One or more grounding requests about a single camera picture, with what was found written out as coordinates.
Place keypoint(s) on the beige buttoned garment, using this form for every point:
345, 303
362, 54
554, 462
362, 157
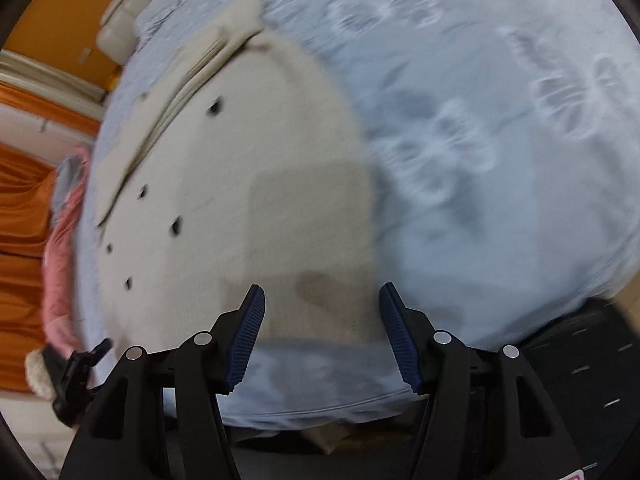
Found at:
240, 185

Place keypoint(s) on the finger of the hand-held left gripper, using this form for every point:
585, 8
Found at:
80, 372

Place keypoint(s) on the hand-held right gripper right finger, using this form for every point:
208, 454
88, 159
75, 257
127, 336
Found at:
400, 342

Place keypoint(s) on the orange curtain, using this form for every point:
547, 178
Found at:
22, 210

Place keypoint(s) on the person's left forearm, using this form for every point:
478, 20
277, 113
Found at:
60, 260

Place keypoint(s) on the light blue printed blanket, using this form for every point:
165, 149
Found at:
475, 135

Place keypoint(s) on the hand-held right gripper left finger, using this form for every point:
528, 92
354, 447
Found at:
244, 342

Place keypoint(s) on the cream padded headboard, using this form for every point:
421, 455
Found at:
122, 22

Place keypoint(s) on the black cloth with white stitches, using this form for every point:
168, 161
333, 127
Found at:
580, 375

